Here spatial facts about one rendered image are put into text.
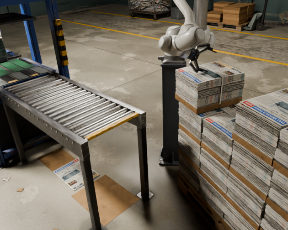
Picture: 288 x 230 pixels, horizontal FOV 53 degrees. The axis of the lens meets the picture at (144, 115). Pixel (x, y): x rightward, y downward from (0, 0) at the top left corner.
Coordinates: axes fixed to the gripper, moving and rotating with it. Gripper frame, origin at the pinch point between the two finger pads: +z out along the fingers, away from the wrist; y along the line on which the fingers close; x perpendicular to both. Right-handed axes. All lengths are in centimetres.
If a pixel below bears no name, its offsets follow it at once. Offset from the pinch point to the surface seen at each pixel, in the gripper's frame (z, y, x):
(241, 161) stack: 4, 43, 56
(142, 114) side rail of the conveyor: -26, 51, -12
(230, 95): 17.4, 15.4, 13.6
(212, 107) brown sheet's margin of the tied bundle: 7.2, 26.5, 13.9
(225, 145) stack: 3, 41, 41
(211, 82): -3.6, 11.7, 14.1
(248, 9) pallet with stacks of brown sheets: 438, -147, -445
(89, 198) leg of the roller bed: -50, 112, 4
